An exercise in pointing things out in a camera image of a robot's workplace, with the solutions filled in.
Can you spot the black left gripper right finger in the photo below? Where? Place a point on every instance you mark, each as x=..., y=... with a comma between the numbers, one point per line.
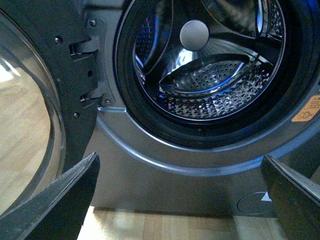
x=296, y=199

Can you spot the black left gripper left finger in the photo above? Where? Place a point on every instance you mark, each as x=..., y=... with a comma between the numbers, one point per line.
x=59, y=210

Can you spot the washing machine glass door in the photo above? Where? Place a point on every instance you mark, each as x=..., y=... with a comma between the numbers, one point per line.
x=48, y=95

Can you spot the dark grey washing machine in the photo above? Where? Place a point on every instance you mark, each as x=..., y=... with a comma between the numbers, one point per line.
x=154, y=162

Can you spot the white tape piece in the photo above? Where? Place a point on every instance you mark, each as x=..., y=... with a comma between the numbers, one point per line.
x=266, y=198

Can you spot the orange warning sticker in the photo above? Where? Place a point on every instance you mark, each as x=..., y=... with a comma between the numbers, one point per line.
x=309, y=110

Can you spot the stainless steel washer drum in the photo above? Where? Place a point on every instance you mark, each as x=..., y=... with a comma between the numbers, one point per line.
x=204, y=60

